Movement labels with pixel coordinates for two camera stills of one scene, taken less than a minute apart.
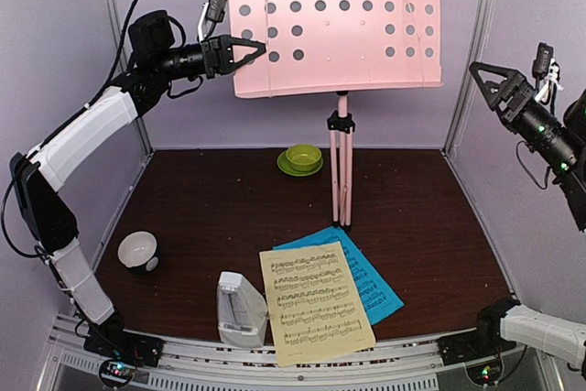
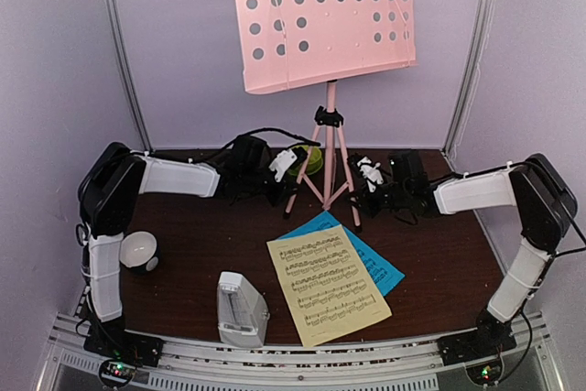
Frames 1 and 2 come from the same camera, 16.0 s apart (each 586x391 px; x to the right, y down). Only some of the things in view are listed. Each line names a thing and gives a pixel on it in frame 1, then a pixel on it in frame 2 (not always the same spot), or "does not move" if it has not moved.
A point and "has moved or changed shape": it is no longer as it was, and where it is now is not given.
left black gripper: [218, 55] to [282, 190]
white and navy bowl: [139, 252] does not move
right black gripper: [513, 84] to [367, 205]
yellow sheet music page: [315, 306] has moved or changed shape
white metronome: [243, 314] does not move
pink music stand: [334, 22] has moved or changed shape
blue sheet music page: [379, 297] to [384, 275]
